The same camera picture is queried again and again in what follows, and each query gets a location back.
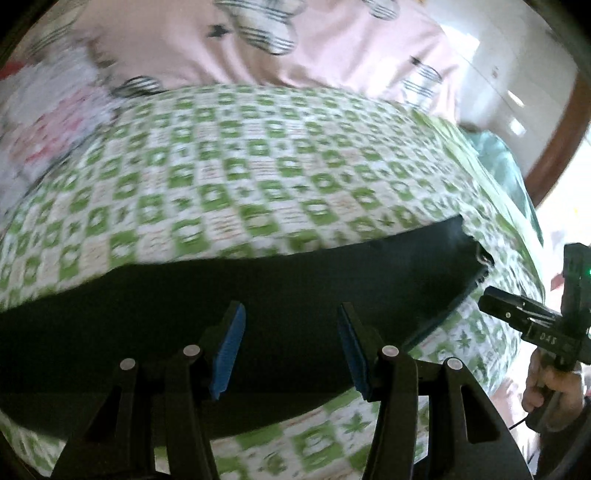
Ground brown wooden frame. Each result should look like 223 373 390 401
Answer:
524 60 591 208

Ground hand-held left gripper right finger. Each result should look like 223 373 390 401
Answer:
336 303 536 480

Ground person's right hand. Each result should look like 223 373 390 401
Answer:
522 347 586 412

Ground teal cloth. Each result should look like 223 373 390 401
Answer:
466 129 544 245

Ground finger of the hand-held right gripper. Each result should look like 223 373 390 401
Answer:
478 286 563 329

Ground green checkered bed sheet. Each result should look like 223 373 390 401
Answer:
0 85 548 478

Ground white floral cloth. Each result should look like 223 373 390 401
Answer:
0 44 123 217

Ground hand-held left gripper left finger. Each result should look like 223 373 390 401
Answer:
50 301 247 480

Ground pink printed blanket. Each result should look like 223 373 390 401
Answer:
28 0 462 123

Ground dark green pants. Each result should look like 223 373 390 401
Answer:
0 217 496 439

